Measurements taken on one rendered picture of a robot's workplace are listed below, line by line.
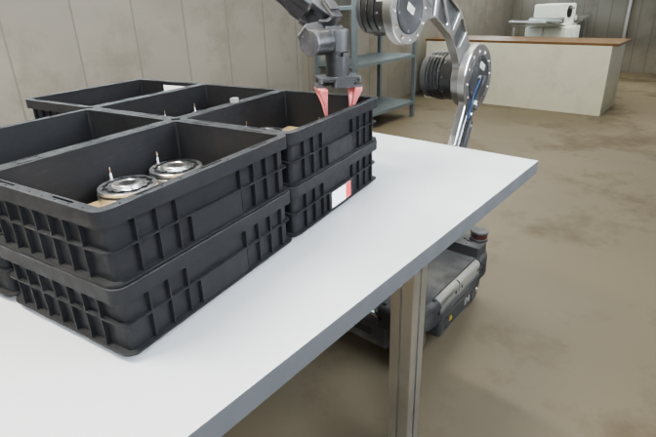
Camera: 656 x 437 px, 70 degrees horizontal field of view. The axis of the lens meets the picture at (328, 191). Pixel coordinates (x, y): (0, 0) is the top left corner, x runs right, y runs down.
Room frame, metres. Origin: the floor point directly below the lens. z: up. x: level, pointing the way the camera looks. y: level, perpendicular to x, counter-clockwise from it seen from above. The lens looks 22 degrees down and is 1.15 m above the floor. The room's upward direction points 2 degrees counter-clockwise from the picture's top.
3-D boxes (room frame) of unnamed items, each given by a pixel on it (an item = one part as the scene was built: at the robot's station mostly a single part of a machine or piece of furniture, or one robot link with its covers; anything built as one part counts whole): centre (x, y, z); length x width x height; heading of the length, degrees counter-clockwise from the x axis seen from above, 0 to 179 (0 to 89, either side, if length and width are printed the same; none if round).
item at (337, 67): (1.16, -0.03, 1.01); 0.10 x 0.07 x 0.07; 103
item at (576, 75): (5.65, -2.28, 0.36); 2.10 x 0.68 x 0.72; 50
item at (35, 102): (1.40, 0.61, 0.92); 0.40 x 0.30 x 0.02; 149
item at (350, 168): (1.10, 0.09, 0.76); 0.40 x 0.30 x 0.12; 149
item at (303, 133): (1.10, 0.09, 0.92); 0.40 x 0.30 x 0.02; 149
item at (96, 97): (1.40, 0.61, 0.87); 0.40 x 0.30 x 0.11; 149
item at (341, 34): (1.16, -0.03, 1.07); 0.07 x 0.06 x 0.07; 139
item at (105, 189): (0.79, 0.36, 0.86); 0.10 x 0.10 x 0.01
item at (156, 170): (0.88, 0.30, 0.86); 0.10 x 0.10 x 0.01
